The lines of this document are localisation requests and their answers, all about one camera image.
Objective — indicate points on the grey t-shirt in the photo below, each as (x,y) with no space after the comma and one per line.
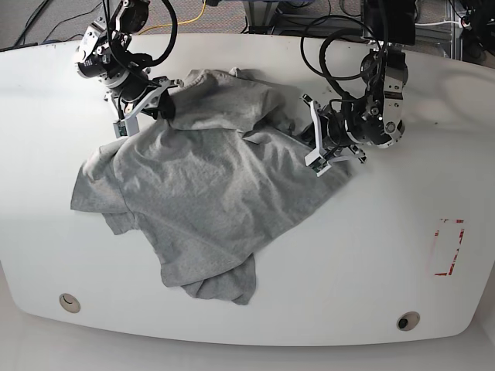
(211,187)

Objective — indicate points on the table cable grommet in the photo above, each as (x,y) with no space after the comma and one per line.
(69,303)
(408,321)

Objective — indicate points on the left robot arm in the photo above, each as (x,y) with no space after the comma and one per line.
(375,119)

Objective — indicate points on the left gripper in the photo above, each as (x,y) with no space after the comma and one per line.
(327,134)

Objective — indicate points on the left table cable grommet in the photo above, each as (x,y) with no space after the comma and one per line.
(69,303)

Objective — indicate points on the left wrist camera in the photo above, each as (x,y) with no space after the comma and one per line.
(317,163)

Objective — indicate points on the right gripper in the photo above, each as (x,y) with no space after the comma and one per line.
(129,98)

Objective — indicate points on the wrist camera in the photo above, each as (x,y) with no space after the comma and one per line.
(317,163)
(126,127)

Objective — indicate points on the red tape rectangle marking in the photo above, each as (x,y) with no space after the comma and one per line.
(448,240)

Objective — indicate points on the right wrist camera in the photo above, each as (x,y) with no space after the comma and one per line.
(126,127)

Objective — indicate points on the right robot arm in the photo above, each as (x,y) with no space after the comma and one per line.
(103,54)

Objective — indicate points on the right table cable grommet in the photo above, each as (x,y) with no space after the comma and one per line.
(408,321)

